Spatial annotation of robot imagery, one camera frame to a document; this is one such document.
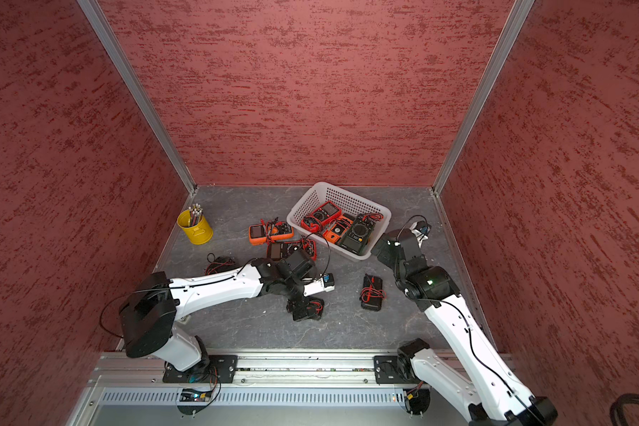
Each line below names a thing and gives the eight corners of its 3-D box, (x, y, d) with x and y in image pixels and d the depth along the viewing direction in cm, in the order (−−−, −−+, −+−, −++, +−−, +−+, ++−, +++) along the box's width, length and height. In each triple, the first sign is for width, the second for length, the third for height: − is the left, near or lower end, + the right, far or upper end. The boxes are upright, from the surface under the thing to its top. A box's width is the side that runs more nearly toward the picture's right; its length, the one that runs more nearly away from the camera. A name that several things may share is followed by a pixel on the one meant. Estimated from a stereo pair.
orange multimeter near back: (248, 246, 103) (245, 239, 99) (253, 224, 109) (251, 217, 105) (292, 246, 103) (291, 239, 99) (294, 225, 109) (293, 217, 106)
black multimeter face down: (361, 311, 87) (362, 306, 83) (358, 280, 94) (360, 274, 90) (385, 311, 87) (388, 306, 83) (381, 280, 94) (383, 274, 90)
